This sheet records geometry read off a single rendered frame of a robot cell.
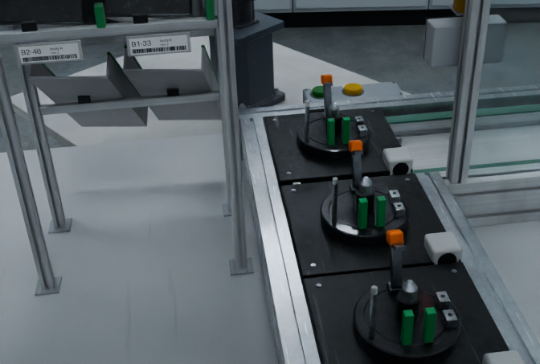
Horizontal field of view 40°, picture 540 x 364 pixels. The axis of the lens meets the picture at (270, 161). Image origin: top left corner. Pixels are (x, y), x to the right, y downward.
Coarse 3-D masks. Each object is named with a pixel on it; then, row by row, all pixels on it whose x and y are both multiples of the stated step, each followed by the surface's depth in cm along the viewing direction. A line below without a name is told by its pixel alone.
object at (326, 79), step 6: (324, 78) 141; (330, 78) 142; (324, 84) 142; (330, 84) 140; (324, 90) 142; (330, 90) 142; (324, 96) 143; (330, 96) 143; (324, 102) 143; (330, 102) 143
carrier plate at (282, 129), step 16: (320, 112) 151; (352, 112) 150; (368, 112) 150; (272, 128) 146; (288, 128) 146; (384, 128) 145; (272, 144) 141; (288, 144) 140; (384, 144) 139; (272, 160) 139; (288, 160) 136; (304, 160) 135; (320, 160) 135; (336, 160) 135; (368, 160) 135; (288, 176) 131; (304, 176) 131; (320, 176) 131; (336, 176) 131; (368, 176) 132
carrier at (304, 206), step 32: (288, 192) 127; (320, 192) 126; (352, 192) 122; (384, 192) 122; (416, 192) 126; (288, 224) 120; (320, 224) 119; (352, 224) 115; (384, 224) 114; (416, 224) 118; (320, 256) 112; (352, 256) 112; (384, 256) 111; (416, 256) 111; (448, 256) 110
